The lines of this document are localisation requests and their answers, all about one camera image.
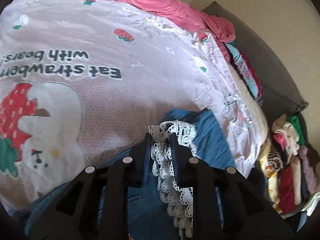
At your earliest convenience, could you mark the stored clothes pile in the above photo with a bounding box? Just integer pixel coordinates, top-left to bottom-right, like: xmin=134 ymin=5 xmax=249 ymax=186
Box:
xmin=257 ymin=114 xmax=319 ymax=216

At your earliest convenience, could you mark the beige mattress cover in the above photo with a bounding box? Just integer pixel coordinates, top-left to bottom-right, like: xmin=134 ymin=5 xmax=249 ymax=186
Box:
xmin=227 ymin=63 xmax=268 ymax=152

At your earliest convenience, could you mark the grey bed headboard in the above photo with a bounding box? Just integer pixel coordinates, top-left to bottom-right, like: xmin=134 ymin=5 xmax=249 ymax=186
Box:
xmin=203 ymin=2 xmax=309 ymax=124

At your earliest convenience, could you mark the pink strawberry print bedsheet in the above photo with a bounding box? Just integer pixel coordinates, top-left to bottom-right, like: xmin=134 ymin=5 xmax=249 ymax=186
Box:
xmin=1 ymin=0 xmax=259 ymax=210

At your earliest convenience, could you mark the colourful folded blanket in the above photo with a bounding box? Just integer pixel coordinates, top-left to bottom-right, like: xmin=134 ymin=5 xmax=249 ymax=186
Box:
xmin=225 ymin=43 xmax=264 ymax=106

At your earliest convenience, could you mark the pink rumpled duvet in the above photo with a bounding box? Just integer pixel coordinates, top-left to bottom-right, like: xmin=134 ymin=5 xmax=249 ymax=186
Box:
xmin=114 ymin=0 xmax=235 ymax=62

